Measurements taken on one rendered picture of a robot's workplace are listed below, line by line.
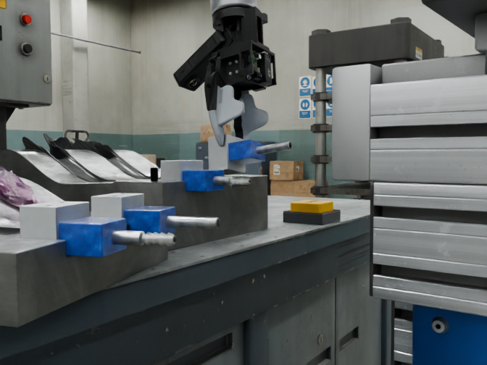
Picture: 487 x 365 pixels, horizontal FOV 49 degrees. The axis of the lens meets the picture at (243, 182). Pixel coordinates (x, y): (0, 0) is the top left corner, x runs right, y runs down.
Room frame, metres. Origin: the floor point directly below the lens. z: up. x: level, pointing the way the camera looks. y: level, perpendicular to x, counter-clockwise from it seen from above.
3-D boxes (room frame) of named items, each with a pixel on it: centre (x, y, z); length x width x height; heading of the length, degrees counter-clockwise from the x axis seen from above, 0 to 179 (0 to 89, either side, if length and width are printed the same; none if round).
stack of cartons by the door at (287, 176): (7.66, -0.80, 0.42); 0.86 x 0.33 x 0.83; 56
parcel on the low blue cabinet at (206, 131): (8.36, 0.43, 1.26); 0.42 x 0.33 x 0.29; 56
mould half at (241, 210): (0.92, 0.24, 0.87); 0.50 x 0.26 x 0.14; 56
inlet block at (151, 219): (0.55, 0.09, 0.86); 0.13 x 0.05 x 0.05; 74
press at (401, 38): (5.31, -1.40, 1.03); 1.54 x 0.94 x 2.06; 146
